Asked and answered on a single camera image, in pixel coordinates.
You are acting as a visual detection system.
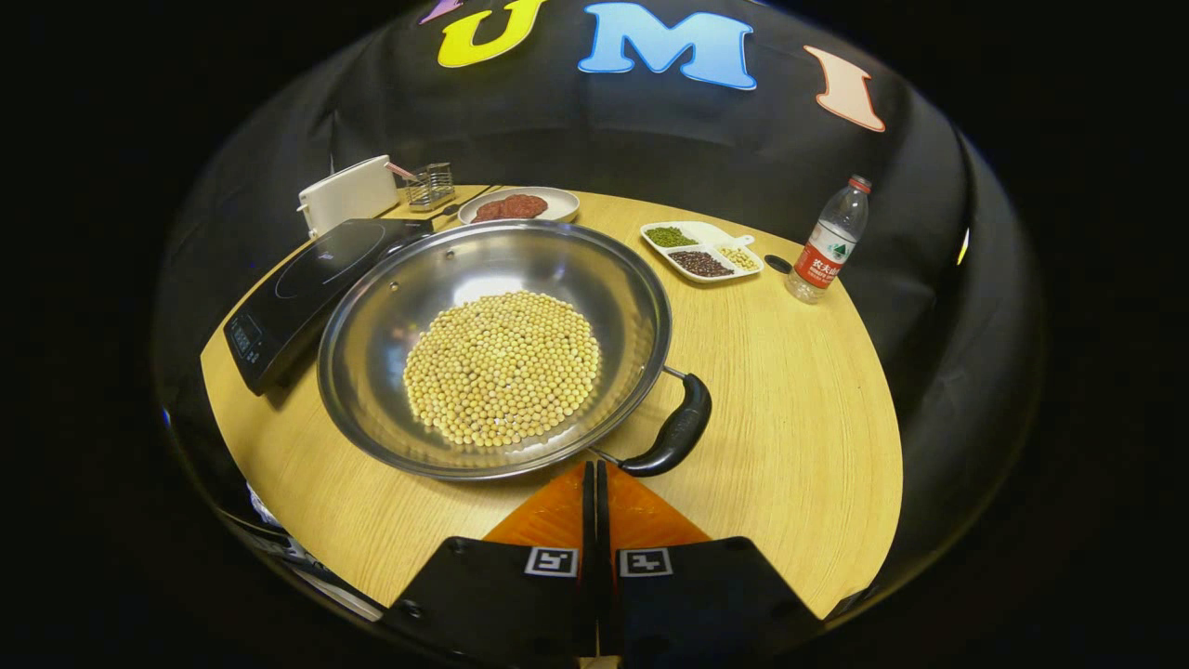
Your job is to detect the white divided dish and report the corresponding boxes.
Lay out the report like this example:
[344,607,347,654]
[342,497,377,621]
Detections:
[639,220,765,284]

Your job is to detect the steel pot with black handle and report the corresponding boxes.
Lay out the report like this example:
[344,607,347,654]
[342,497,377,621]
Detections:
[316,218,714,482]

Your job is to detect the clear water bottle red label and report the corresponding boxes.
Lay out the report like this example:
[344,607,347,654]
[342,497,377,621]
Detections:
[785,175,874,305]

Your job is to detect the metal wire utensil holder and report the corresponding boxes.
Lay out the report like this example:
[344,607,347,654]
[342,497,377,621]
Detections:
[406,163,456,213]

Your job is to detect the black induction cooktop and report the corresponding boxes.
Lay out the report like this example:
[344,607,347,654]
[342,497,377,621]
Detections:
[223,216,438,396]

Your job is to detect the pile of soybeans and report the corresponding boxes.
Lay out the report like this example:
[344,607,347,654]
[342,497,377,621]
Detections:
[402,290,603,449]

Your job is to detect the white toaster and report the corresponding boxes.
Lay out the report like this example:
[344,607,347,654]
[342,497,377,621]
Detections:
[297,154,400,240]

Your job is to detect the white round plate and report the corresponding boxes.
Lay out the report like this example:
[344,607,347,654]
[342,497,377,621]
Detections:
[457,186,581,227]

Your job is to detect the dark red beans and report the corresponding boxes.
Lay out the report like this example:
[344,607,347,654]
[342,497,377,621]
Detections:
[669,250,735,279]

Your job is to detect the black power cable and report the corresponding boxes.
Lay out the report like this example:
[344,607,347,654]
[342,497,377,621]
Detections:
[429,186,493,224]

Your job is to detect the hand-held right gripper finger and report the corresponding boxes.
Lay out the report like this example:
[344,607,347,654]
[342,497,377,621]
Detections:
[381,460,598,662]
[595,460,828,662]

